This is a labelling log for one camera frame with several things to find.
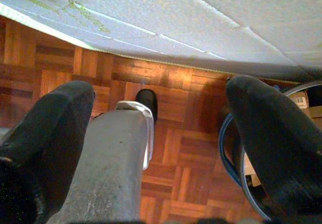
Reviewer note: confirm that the white quilted mattress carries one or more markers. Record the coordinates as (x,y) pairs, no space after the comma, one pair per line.
(151,20)

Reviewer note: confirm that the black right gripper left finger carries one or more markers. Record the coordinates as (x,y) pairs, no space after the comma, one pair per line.
(50,123)

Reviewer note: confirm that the black bin blue rim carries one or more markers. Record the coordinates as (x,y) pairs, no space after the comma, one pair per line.
(224,153)

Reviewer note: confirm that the black right robot foot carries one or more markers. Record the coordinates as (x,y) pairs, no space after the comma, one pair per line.
(147,100)

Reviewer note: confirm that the silver right robot leg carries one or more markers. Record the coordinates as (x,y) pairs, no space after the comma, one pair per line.
(110,158)

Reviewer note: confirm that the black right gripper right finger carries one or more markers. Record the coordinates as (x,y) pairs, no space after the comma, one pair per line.
(276,138)

